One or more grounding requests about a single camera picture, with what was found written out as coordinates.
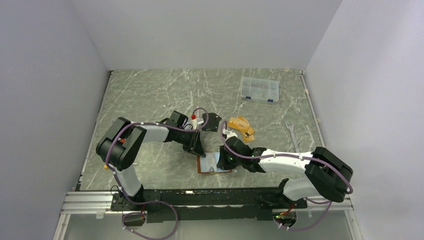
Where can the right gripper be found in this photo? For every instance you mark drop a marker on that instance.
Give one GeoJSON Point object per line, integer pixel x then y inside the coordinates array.
{"type": "Point", "coordinates": [222, 163]}

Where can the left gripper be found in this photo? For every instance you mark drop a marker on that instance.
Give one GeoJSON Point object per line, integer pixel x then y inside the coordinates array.
{"type": "Point", "coordinates": [199, 150]}

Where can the single silver VIP card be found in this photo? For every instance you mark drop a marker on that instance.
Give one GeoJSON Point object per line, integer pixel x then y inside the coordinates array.
{"type": "Point", "coordinates": [208, 164]}

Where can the brown leather card holder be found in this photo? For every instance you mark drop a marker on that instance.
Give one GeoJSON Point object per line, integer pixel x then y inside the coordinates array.
{"type": "Point", "coordinates": [219, 170]}

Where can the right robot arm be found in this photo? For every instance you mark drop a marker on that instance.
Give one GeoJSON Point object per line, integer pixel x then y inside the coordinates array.
{"type": "Point", "coordinates": [321, 173]}

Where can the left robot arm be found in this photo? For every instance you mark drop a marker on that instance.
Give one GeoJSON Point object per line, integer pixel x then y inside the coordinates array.
{"type": "Point", "coordinates": [119, 147]}

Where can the orange card stack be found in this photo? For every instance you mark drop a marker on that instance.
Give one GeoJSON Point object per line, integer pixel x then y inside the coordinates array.
{"type": "Point", "coordinates": [243, 126]}

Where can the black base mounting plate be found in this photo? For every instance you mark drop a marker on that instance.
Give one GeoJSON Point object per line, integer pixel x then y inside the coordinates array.
{"type": "Point", "coordinates": [259, 203]}

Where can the silver open-end spanner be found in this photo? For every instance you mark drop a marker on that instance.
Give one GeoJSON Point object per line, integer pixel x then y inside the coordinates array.
{"type": "Point", "coordinates": [291, 127]}

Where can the clear plastic organizer box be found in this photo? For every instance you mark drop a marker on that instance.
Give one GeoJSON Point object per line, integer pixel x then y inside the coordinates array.
{"type": "Point", "coordinates": [259, 90]}

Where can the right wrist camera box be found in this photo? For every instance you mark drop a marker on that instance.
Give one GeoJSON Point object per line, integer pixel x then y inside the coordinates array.
{"type": "Point", "coordinates": [228, 133]}

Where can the aluminium rail frame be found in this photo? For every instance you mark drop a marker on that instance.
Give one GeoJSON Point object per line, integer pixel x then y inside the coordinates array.
{"type": "Point", "coordinates": [87, 215]}

